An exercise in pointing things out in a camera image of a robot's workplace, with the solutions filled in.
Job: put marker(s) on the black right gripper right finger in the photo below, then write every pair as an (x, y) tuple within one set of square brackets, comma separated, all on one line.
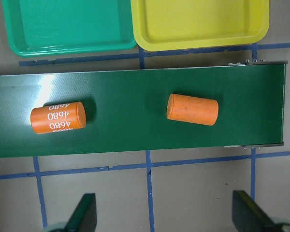
[(247, 216)]

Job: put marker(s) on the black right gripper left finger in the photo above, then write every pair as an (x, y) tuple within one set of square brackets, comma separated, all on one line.
[(83, 219)]

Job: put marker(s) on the orange cylinder with 4680 print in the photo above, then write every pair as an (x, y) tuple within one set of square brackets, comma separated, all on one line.
[(58, 118)]

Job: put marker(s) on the plain orange cylinder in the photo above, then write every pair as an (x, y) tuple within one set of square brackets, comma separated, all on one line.
[(192, 109)]

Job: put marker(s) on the green conveyor belt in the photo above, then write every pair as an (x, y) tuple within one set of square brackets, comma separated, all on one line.
[(126, 110)]

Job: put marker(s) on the green plastic tray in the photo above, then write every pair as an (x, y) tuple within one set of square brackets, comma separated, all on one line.
[(57, 27)]

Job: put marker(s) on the yellow plastic tray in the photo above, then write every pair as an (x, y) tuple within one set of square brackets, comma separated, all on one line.
[(162, 25)]

